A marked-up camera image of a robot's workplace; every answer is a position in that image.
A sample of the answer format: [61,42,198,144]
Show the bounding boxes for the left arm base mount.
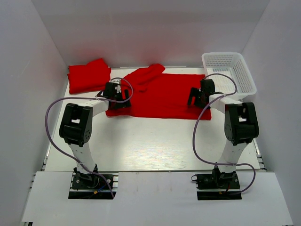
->
[68,168,119,200]

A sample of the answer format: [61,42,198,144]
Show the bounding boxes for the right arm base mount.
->
[191,166,242,201]

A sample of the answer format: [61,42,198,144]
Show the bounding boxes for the white plastic basket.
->
[202,52,257,100]

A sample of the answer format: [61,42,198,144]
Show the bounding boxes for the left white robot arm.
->
[59,81,134,188]

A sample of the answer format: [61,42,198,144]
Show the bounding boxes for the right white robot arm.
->
[188,79,259,188]

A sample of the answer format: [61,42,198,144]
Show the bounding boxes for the folded red t-shirt stack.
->
[67,58,111,94]

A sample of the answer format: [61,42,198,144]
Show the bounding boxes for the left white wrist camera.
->
[113,80,121,93]

